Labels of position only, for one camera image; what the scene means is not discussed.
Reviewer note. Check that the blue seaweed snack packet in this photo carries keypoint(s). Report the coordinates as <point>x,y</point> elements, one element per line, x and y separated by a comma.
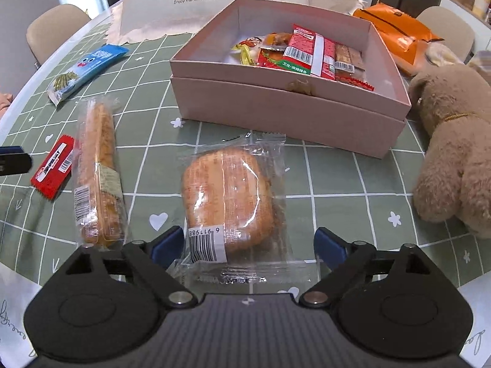
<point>83,71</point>

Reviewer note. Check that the red cracker stick packet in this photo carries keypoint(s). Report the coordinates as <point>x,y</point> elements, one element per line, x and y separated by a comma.
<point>323,54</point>

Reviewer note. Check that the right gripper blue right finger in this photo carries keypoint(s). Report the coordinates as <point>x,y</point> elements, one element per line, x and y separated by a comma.
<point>330,248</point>

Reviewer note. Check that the beige dining chair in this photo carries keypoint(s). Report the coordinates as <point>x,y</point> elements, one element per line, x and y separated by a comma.
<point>49,31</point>

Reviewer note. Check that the red roast duck snack bag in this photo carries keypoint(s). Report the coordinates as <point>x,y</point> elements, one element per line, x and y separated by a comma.
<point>276,59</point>

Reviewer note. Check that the green checkered tablecloth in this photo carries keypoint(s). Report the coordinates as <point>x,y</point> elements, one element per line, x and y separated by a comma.
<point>355,196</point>

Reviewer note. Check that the pink storage box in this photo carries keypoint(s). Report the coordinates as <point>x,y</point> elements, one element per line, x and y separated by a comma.
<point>210,86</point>

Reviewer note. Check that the orange snack bag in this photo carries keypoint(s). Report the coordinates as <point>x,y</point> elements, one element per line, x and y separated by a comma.
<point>406,38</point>

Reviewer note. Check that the brown plush dog toy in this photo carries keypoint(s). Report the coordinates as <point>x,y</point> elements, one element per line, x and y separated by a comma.
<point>453,103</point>

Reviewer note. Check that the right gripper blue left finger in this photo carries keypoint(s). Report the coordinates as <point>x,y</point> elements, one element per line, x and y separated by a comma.
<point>168,247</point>

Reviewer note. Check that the small red candy packet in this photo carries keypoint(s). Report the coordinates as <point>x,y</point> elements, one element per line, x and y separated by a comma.
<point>54,170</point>

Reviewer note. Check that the long bread stick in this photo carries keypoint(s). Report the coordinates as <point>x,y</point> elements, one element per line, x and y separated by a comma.
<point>99,208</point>

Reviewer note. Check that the beige chair right side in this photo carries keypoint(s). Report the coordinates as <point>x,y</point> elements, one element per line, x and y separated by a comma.
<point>457,35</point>

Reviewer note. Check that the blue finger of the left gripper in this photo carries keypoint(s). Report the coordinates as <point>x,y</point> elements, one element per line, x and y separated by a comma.
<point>14,160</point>

